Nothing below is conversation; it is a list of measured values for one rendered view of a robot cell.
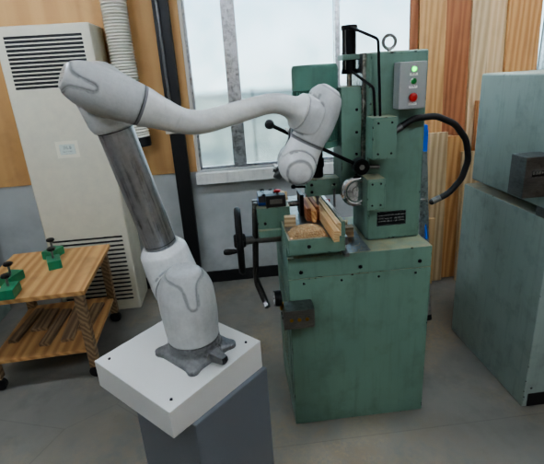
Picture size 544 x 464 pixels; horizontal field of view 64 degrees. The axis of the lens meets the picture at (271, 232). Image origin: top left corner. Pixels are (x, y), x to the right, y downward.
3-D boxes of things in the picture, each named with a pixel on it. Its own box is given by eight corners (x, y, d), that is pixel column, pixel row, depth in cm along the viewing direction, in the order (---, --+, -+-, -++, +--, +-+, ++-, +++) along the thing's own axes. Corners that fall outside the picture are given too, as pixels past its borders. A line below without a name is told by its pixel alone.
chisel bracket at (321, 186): (304, 196, 186) (303, 177, 183) (336, 193, 187) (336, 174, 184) (306, 201, 179) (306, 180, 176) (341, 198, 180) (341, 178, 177)
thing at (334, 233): (306, 199, 208) (306, 191, 206) (309, 198, 208) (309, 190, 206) (333, 242, 154) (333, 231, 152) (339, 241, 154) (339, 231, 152)
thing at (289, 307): (281, 319, 175) (280, 302, 173) (311, 316, 176) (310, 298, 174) (283, 330, 168) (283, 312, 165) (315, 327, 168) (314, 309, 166)
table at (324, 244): (253, 210, 215) (252, 199, 213) (314, 205, 218) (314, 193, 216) (263, 259, 159) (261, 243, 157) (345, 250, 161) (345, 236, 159)
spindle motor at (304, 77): (291, 145, 183) (287, 66, 173) (332, 142, 184) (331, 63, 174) (297, 152, 167) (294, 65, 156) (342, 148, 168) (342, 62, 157)
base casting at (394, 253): (276, 240, 212) (274, 222, 208) (391, 229, 216) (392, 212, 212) (288, 281, 170) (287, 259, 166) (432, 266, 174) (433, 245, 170)
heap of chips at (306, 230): (286, 231, 167) (286, 222, 165) (322, 228, 168) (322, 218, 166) (290, 239, 158) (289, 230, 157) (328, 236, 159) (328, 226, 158)
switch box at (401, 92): (392, 109, 162) (394, 63, 157) (418, 106, 163) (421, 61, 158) (399, 110, 157) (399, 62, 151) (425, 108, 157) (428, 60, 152)
